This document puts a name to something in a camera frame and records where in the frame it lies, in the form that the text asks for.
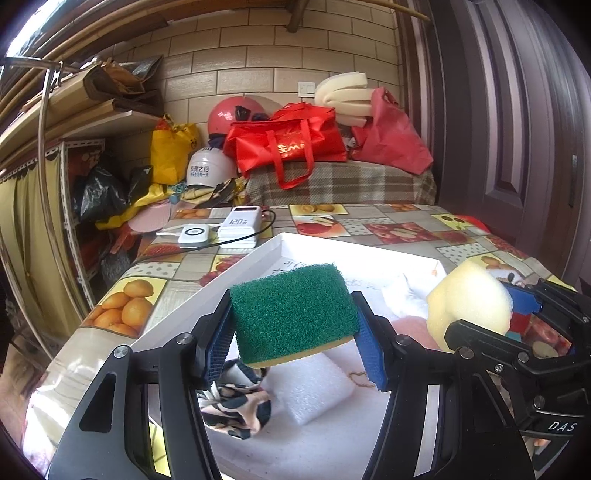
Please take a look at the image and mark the white cloth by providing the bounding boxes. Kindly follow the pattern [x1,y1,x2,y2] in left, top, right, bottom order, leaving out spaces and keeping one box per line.
[383,272,435,319]

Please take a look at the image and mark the white metal rack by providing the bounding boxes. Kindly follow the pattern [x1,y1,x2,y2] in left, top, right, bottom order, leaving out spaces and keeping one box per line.
[60,138,109,301]

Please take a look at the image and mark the coral red fabric bag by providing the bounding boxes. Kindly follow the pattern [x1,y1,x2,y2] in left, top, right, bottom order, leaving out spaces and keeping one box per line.
[351,88,435,175]

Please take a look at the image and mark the pink plush cloth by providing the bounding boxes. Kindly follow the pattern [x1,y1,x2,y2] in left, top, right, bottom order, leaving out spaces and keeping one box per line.
[390,316,439,352]

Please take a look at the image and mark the white box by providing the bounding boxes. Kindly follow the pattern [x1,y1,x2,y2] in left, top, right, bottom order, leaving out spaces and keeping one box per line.
[131,232,522,480]

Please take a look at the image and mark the green scouring sponge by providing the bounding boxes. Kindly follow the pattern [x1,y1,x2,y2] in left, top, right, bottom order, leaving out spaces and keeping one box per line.
[229,263,360,370]

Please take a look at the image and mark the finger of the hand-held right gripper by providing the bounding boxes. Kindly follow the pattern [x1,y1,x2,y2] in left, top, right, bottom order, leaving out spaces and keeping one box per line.
[445,320,536,374]
[503,278,591,356]

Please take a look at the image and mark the cream foam sheets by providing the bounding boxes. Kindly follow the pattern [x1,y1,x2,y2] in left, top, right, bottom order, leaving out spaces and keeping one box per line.
[314,71,376,126]

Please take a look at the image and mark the brown cardboard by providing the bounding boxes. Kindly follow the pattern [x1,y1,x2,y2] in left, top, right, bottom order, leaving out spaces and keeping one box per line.
[83,55,164,113]

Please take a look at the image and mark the plaid cloth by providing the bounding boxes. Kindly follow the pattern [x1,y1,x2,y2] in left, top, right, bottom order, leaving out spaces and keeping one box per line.
[247,159,437,208]

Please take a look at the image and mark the white foam block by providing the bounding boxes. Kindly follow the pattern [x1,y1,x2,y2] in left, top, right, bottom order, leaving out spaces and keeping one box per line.
[268,353,355,425]

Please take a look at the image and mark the red plastic bag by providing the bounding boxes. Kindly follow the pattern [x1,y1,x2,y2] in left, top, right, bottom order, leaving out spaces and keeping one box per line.
[455,213,490,234]

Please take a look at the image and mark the yellow plastic sheet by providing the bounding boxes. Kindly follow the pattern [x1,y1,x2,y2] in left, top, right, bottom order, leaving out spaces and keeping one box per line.
[95,182,185,232]

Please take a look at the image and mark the red helmet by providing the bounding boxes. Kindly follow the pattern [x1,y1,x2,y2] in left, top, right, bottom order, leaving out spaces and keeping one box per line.
[207,97,273,139]

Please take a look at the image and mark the white helmet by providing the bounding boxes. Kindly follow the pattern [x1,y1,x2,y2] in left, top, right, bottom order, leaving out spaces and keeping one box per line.
[186,147,238,190]

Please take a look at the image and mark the white power bank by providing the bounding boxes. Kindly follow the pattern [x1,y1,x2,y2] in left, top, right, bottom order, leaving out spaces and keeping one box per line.
[217,206,273,250]

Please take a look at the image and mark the black charging cable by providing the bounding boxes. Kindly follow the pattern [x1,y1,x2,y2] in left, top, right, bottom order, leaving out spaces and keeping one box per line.
[203,209,278,247]

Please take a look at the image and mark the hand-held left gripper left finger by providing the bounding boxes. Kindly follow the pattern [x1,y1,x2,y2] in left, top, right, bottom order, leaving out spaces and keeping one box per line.
[46,295,236,480]

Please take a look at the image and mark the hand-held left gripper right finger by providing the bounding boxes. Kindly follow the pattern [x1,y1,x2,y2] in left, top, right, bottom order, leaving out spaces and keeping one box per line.
[351,291,536,480]

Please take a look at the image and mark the yellow bag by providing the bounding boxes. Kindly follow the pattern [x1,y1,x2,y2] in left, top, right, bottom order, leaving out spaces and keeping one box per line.
[151,115,200,185]

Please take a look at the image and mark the olive yellow curtain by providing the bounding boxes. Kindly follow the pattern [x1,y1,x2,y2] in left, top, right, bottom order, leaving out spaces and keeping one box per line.
[0,159,90,365]

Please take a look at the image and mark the curved metal tube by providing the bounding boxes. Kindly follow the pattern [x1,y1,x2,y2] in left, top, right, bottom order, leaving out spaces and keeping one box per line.
[0,55,70,278]

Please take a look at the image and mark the wooden shelf board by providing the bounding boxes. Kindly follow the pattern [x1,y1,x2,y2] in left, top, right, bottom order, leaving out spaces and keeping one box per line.
[0,74,162,162]

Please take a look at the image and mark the bundle of wooden poles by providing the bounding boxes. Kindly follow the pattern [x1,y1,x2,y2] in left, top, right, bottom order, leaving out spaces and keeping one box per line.
[0,0,432,116]

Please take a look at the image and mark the red tote bag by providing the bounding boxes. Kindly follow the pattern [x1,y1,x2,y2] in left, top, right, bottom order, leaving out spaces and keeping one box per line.
[223,102,348,190]

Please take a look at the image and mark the brown wooden door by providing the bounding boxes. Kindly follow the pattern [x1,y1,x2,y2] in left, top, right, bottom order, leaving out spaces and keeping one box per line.
[397,0,591,296]

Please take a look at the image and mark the yellow sponge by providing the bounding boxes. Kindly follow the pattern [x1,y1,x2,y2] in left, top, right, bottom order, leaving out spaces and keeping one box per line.
[426,261,514,354]

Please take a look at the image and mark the white wireless charger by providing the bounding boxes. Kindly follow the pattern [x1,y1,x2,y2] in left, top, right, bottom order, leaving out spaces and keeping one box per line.
[178,224,214,250]

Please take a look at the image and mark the fruit print tablecloth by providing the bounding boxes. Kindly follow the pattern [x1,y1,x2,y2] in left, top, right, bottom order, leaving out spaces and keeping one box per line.
[23,203,578,480]

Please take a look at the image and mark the black peach patterned cloth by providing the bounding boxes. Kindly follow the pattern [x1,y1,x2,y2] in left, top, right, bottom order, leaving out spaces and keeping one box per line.
[198,357,273,439]

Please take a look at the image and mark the black plastic bag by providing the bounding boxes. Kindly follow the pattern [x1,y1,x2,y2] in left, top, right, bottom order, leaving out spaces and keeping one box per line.
[127,165,154,200]
[74,165,131,223]

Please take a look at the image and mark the pink round fan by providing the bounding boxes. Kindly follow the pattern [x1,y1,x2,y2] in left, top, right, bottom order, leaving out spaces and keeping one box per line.
[128,203,172,233]

